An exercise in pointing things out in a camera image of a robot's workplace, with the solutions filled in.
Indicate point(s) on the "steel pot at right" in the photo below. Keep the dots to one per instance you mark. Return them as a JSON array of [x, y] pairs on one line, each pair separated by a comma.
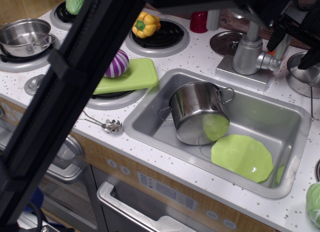
[[305, 82]]

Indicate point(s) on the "metal wire pasta spoon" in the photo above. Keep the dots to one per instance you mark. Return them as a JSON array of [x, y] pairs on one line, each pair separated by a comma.
[[110, 126]]

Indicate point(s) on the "red plastic cup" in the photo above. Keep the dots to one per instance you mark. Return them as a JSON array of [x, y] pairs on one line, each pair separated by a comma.
[[198, 22]]

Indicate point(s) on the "steel pot on left burner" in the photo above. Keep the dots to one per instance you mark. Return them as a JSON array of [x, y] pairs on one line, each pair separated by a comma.
[[25, 38]]

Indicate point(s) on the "purple striped toy onion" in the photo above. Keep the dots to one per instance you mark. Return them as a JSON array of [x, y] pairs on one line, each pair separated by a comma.
[[118, 66]]

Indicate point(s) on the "yellow toy bell pepper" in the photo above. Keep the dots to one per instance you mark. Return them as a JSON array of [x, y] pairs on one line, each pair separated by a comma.
[[146, 25]]

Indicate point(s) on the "green toy bitter gourd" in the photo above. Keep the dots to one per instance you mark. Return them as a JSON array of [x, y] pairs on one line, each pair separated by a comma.
[[74, 6]]

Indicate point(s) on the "green toy cabbage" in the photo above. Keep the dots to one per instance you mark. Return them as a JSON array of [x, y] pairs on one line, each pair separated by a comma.
[[313, 203]]

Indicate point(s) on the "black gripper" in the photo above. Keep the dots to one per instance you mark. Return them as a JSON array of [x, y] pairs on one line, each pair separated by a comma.
[[302, 22]]

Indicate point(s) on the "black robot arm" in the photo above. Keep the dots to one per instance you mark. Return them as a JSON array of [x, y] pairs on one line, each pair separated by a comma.
[[75, 70]]

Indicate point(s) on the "front right stove burner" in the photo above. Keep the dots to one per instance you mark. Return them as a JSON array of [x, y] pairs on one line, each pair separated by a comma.
[[115, 101]]

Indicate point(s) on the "orange toy carrot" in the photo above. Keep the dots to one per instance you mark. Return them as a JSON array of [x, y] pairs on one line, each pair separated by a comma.
[[272, 53]]

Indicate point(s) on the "grey stove knob front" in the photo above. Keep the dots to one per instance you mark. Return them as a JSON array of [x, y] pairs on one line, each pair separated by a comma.
[[31, 86]]

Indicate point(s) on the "silver oven dial knob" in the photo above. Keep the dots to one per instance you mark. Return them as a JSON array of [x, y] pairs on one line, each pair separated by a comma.
[[70, 149]]

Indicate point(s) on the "green plastic plate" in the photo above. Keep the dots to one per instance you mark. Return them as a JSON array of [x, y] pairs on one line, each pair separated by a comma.
[[244, 156]]

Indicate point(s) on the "stove burner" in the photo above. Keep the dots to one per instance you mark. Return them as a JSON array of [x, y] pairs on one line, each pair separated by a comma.
[[12, 64], [171, 39], [115, 101], [61, 18]]

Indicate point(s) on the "steel pot in sink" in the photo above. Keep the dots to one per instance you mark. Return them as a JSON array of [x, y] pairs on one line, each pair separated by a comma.
[[198, 114]]

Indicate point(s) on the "back right stove burner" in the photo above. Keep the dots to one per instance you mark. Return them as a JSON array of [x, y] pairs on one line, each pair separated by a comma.
[[171, 39]]

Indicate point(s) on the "dishwasher control panel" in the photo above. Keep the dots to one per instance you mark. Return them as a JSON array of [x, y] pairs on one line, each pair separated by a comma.
[[167, 191]]

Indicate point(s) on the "silver dishwasher door handle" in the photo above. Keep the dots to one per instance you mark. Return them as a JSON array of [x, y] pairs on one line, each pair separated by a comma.
[[165, 223]]

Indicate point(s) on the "steel pot lid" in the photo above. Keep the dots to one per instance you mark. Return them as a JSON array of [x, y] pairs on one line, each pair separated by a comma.
[[226, 43]]

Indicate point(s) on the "silver oven door handle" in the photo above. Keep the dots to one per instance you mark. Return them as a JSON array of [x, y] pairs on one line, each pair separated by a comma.
[[72, 174]]

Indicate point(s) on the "blue clamp with cable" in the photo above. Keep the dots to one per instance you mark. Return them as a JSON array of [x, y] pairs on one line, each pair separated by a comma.
[[33, 218]]

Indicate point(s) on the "back left stove burner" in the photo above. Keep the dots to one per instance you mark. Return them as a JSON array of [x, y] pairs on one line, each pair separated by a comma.
[[61, 18]]

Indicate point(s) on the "silver toy faucet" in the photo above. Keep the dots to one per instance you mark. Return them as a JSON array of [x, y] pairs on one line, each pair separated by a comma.
[[241, 68]]

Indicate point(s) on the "front left stove burner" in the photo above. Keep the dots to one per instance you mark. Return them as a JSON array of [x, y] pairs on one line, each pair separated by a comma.
[[12, 64]]

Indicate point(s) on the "silver faucet lever handle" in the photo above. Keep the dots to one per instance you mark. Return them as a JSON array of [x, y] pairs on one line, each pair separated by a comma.
[[267, 62]]

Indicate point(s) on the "green cutting board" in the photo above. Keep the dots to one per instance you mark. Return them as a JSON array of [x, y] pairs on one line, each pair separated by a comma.
[[141, 74]]

